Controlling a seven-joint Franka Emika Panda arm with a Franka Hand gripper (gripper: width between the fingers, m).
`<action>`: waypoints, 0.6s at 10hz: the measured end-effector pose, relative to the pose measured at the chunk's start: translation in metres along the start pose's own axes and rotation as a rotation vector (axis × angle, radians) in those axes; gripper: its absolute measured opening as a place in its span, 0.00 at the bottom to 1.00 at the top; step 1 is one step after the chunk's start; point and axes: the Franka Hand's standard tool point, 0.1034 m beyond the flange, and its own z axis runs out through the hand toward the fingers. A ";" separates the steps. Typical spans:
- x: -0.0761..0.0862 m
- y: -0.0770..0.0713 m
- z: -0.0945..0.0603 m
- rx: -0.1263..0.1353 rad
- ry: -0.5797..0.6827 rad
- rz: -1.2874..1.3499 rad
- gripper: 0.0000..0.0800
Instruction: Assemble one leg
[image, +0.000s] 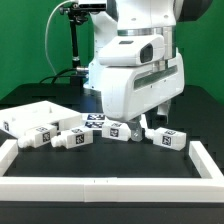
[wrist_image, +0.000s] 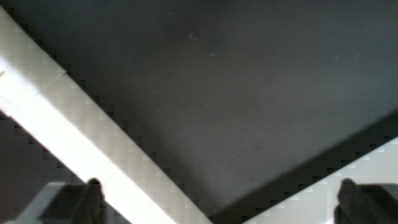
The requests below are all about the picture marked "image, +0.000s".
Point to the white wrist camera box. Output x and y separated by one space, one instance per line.
132 50

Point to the white square table top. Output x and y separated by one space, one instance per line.
18 120

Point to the white sheet with markers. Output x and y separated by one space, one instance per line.
93 120

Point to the white U-shaped fence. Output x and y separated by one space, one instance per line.
208 187

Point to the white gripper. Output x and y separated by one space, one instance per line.
127 92

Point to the black camera stand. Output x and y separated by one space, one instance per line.
77 17

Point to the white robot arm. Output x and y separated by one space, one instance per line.
113 18

